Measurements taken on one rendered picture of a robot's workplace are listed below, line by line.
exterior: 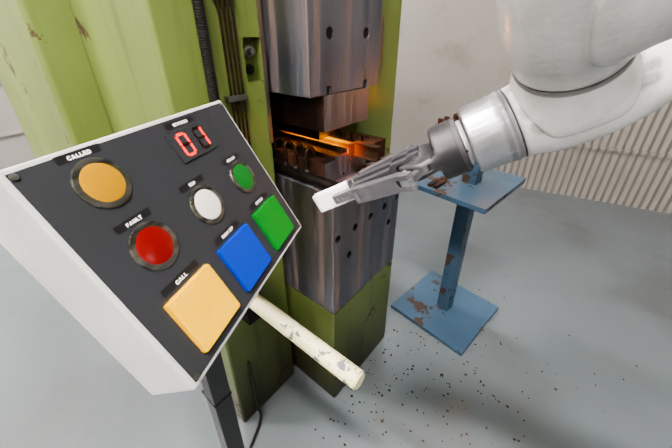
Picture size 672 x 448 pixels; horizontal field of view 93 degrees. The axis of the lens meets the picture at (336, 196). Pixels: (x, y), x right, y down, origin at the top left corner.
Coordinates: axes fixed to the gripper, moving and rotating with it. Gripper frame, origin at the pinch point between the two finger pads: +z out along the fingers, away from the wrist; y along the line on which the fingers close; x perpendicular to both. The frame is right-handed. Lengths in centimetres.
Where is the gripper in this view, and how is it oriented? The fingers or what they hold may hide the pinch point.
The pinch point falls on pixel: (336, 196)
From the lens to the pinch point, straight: 50.3
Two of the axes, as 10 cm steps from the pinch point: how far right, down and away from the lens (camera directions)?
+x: -4.8, -8.3, -2.9
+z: -8.4, 3.4, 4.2
